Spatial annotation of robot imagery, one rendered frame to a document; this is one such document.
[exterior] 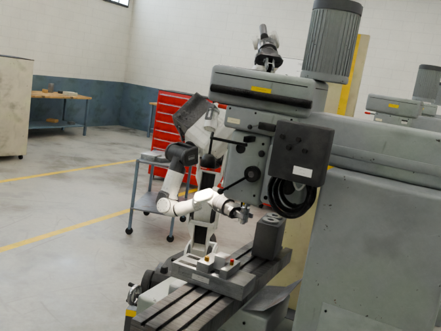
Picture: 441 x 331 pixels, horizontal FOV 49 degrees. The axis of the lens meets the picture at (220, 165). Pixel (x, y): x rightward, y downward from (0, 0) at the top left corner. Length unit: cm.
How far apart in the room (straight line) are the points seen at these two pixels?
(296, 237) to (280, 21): 834
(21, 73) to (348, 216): 685
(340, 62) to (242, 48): 1011
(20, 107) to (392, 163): 693
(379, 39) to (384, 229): 952
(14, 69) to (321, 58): 655
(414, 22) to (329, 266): 955
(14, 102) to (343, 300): 686
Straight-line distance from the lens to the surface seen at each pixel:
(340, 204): 188
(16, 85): 815
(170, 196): 252
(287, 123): 176
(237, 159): 213
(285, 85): 201
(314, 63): 203
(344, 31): 203
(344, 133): 197
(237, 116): 210
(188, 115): 261
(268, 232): 257
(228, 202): 231
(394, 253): 189
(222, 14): 1244
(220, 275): 211
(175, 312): 194
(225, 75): 212
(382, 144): 195
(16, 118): 823
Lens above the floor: 186
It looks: 11 degrees down
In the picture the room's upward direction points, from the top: 9 degrees clockwise
